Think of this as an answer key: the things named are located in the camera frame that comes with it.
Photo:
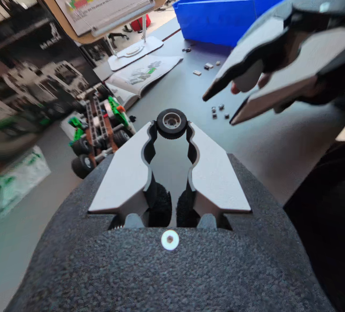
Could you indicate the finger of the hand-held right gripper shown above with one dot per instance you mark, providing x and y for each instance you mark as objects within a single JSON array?
[
  {"x": 250, "y": 39},
  {"x": 310, "y": 61}
]

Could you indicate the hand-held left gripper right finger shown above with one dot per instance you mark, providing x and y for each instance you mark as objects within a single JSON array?
[{"x": 218, "y": 182}]

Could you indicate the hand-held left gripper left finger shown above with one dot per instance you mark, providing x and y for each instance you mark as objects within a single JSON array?
[{"x": 121, "y": 182}]

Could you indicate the green white lego truck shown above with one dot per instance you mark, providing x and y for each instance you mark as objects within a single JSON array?
[{"x": 99, "y": 128}]

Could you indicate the black lego wheel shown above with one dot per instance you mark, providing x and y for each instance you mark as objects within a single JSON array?
[{"x": 171, "y": 122}]

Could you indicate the grey lego brick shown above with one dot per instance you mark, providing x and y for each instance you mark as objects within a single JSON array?
[{"x": 208, "y": 66}]

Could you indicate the dark lego piece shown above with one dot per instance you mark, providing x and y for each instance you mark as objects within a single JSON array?
[{"x": 188, "y": 48}]

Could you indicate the tan lego plate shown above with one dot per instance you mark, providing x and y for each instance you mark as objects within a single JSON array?
[{"x": 197, "y": 73}]

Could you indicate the lego instruction booklet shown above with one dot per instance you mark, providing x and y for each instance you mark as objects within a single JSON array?
[{"x": 151, "y": 74}]

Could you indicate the black lego set box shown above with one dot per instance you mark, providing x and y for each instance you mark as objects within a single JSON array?
[{"x": 40, "y": 61}]

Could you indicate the person's right hand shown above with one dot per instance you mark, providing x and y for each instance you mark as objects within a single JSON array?
[{"x": 265, "y": 81}]

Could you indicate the blue storage bin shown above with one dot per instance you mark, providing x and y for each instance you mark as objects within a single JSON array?
[{"x": 215, "y": 20}]

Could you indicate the green white sticker sheet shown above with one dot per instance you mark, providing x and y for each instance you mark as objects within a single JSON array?
[{"x": 21, "y": 179}]

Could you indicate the person's black clothing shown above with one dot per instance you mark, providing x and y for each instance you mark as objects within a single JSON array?
[{"x": 323, "y": 209}]

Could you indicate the red bag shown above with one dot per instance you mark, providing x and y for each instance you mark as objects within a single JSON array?
[{"x": 138, "y": 24}]

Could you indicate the white document stand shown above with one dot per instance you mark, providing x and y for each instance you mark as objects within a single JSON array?
[{"x": 134, "y": 50}]

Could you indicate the instruction sheet on stand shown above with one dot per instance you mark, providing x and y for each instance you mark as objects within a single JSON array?
[{"x": 80, "y": 37}]

